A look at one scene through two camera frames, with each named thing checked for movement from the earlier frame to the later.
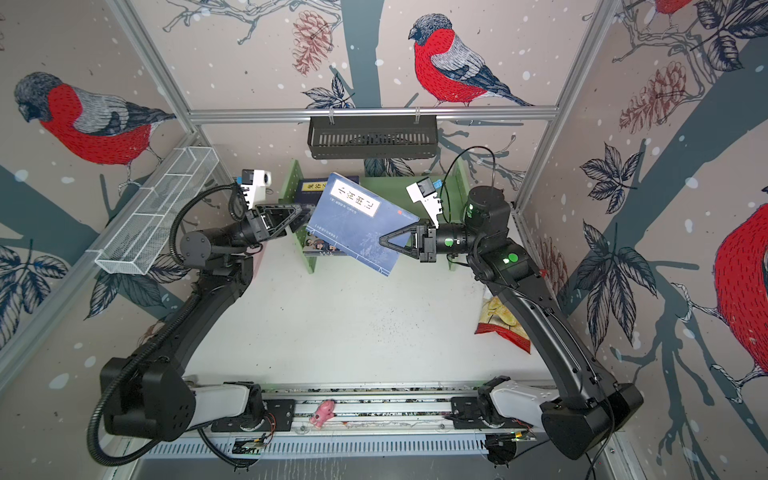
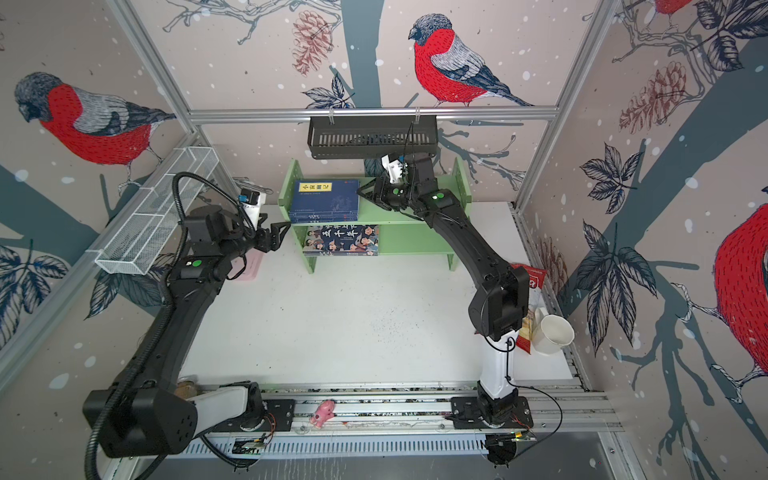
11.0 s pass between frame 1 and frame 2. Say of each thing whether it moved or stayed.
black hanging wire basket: stayed
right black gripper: moved
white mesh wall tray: stayed
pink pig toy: stayed
